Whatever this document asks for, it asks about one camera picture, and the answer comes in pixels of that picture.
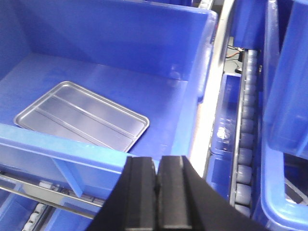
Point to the small silver tray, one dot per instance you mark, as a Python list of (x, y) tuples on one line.
[(71, 111)]

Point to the blue box lower centre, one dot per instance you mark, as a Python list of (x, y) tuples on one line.
[(150, 57)]

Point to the blue bin lower right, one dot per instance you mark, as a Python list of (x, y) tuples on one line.
[(283, 204)]

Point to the lower grey roller track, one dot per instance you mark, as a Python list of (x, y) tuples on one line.
[(245, 139)]

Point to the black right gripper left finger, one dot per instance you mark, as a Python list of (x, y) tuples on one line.
[(131, 204)]

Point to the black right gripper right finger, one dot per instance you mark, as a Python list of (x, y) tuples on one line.
[(187, 203)]

